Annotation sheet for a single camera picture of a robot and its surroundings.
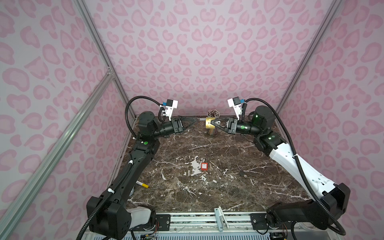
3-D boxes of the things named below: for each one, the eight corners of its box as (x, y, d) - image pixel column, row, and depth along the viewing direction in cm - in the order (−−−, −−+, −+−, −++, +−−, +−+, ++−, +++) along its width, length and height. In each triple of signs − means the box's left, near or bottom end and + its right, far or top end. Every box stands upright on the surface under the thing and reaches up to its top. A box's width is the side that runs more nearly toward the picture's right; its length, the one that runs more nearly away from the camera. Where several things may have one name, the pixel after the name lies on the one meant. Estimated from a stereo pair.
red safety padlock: (201, 170, 93) (201, 169, 91) (201, 158, 98) (201, 157, 96) (208, 170, 93) (208, 169, 91) (207, 158, 98) (207, 157, 96)
